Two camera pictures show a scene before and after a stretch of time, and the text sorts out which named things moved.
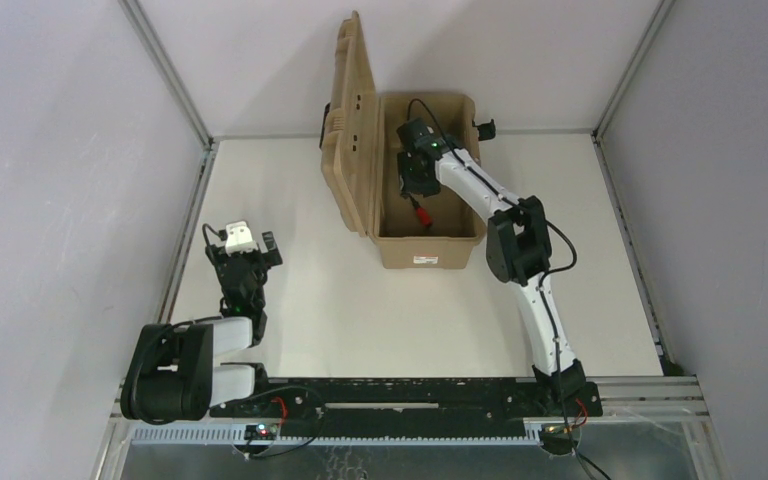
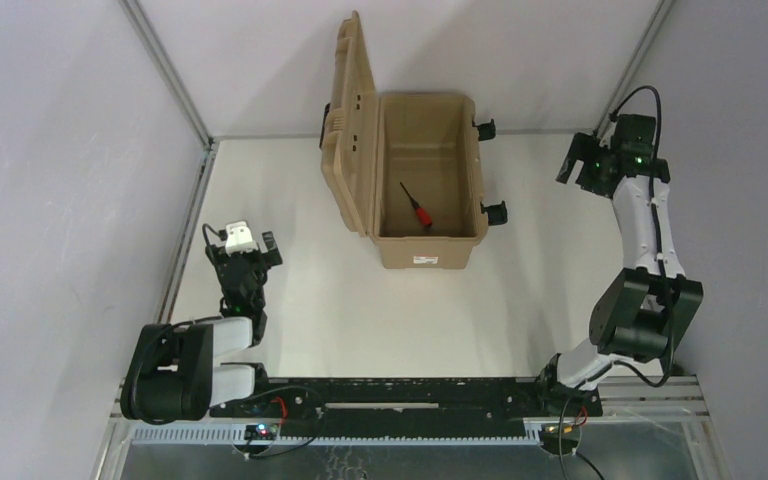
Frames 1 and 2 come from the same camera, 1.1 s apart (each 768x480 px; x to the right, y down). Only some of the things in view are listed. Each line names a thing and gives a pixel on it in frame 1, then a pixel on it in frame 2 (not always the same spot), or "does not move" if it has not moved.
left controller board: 261,431 does not move
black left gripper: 242,259 does not move
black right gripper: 414,183 → 586,165
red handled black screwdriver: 425,218 does not move
